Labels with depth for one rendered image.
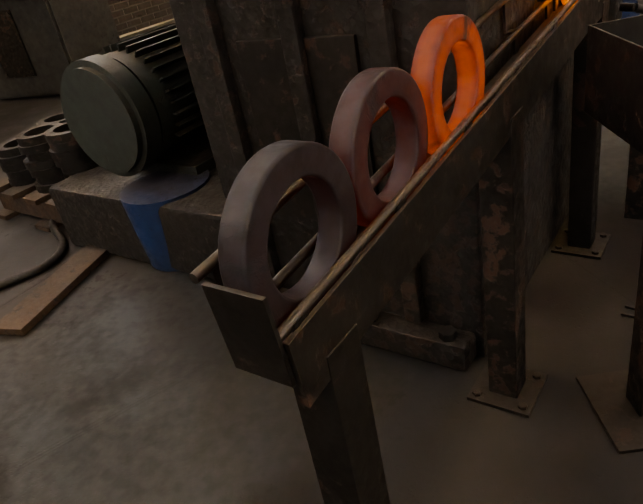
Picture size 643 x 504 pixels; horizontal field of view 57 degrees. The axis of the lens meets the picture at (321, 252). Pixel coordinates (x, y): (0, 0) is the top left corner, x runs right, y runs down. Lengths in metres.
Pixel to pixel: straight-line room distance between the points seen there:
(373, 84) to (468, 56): 0.27
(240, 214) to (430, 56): 0.37
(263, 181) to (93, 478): 1.02
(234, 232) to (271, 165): 0.07
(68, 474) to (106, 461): 0.08
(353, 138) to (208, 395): 0.97
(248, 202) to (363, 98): 0.20
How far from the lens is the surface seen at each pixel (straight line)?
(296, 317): 0.55
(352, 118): 0.64
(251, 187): 0.52
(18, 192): 2.82
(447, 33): 0.81
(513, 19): 1.32
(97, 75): 1.93
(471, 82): 0.92
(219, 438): 1.38
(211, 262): 0.58
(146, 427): 1.48
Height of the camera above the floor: 0.95
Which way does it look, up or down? 30 degrees down
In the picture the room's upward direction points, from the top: 12 degrees counter-clockwise
